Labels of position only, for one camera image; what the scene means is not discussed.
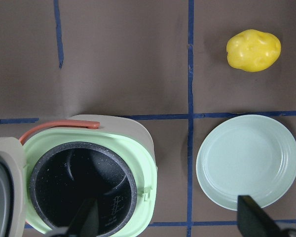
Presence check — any green plate near right arm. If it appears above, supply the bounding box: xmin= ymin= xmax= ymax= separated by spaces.
xmin=195 ymin=115 xmax=296 ymax=210

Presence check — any yellow toy potato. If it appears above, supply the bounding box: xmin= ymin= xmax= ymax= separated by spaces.
xmin=226 ymin=29 xmax=281 ymax=72

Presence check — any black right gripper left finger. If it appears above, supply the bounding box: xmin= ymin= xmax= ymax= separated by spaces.
xmin=66 ymin=198 xmax=99 ymax=237

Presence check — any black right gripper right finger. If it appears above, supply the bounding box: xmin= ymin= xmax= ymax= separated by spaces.
xmin=237 ymin=195 xmax=286 ymax=237

